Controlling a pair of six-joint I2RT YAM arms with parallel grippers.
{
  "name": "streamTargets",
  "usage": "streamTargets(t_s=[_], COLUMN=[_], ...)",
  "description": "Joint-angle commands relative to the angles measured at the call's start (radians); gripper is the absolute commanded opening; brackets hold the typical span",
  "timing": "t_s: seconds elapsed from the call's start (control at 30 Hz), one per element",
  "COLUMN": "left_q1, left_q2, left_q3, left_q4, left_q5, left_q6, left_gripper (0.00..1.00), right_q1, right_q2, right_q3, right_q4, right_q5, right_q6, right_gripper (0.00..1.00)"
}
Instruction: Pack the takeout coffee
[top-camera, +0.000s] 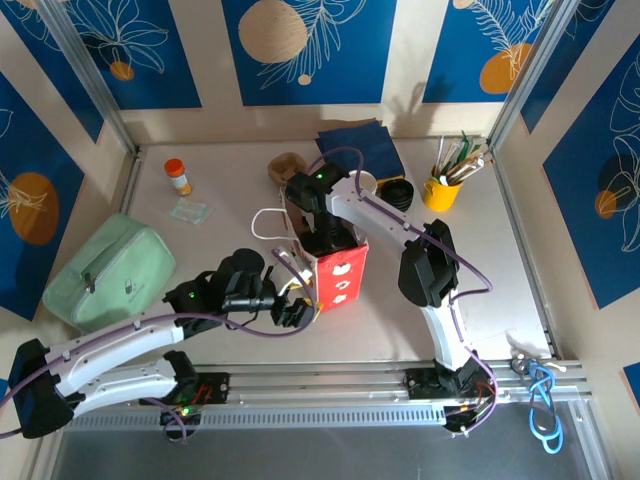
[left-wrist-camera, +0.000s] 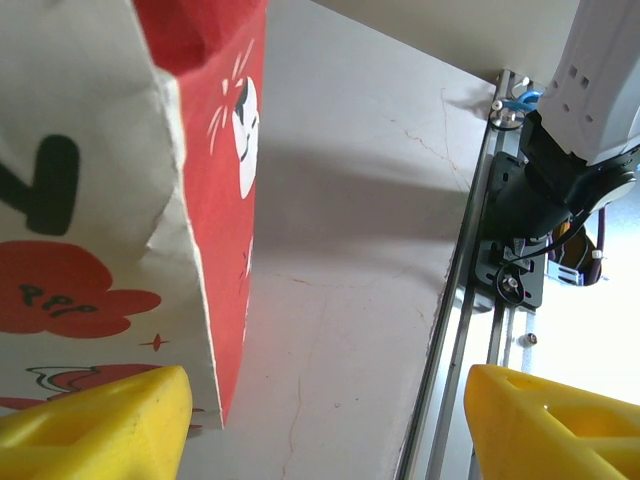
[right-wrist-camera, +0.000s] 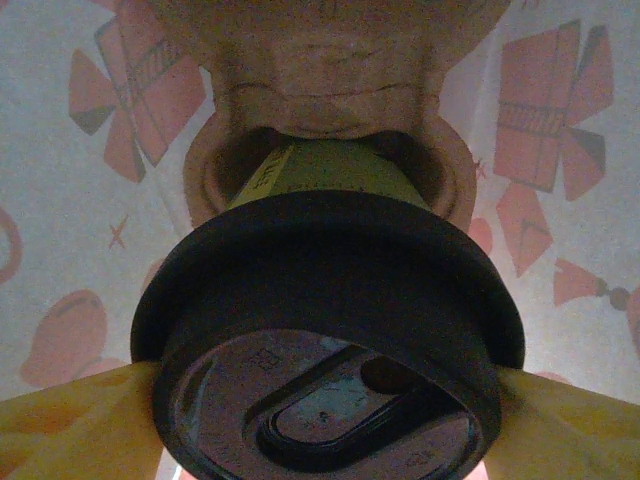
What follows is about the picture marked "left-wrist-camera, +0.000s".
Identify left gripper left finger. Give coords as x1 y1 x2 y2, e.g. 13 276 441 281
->
0 364 194 480

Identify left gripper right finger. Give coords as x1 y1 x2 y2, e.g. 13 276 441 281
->
464 363 640 480

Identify red white paper gift bag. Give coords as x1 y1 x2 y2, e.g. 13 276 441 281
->
0 0 271 432

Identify silver metal knob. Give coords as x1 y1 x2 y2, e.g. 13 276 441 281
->
489 98 526 132

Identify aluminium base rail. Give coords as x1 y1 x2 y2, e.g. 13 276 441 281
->
394 67 556 480

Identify blue cable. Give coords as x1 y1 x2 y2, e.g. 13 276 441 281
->
499 88 546 114

